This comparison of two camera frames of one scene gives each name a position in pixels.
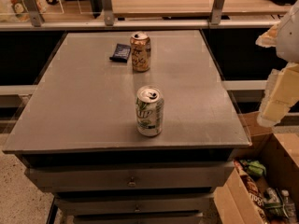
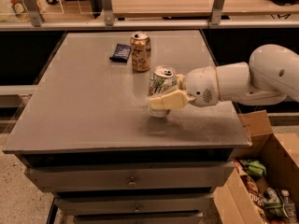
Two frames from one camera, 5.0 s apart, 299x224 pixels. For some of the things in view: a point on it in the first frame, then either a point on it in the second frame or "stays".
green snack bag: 254,166 stays
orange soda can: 140,51 stays
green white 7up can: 149,110 to 163,79
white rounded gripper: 289,37 to 201,86
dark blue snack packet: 121,52 stays
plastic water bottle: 289,207 stays
